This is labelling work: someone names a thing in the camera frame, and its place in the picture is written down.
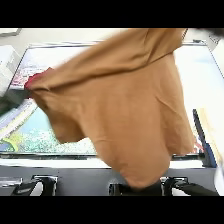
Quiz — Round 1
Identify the brown garment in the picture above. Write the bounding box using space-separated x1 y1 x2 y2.
25 28 196 190

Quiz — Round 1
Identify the red garment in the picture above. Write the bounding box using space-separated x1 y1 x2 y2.
23 67 54 90

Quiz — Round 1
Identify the blue garment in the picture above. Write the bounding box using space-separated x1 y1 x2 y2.
192 108 218 168

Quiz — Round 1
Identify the pale yellow garment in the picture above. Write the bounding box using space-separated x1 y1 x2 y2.
199 105 224 164

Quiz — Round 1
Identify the silver frame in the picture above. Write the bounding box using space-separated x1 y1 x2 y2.
0 155 219 197

